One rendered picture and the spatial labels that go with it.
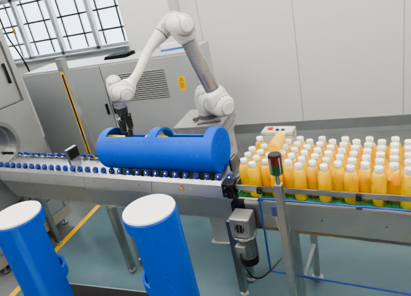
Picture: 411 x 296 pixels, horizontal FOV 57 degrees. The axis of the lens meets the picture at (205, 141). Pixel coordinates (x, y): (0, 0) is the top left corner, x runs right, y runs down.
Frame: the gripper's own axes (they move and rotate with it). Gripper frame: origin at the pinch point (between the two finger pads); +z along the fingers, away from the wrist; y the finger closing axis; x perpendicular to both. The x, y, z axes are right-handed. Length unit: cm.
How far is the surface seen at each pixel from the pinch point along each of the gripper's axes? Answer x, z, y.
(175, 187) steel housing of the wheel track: 35.3, 31.2, 11.9
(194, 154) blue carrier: 55, 7, 13
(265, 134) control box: 86, 11, -25
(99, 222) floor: -112, 118, -46
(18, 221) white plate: -24, 15, 80
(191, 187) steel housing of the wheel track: 47, 31, 12
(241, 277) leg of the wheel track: 67, 102, 9
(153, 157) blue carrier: 25.9, 9.0, 13.6
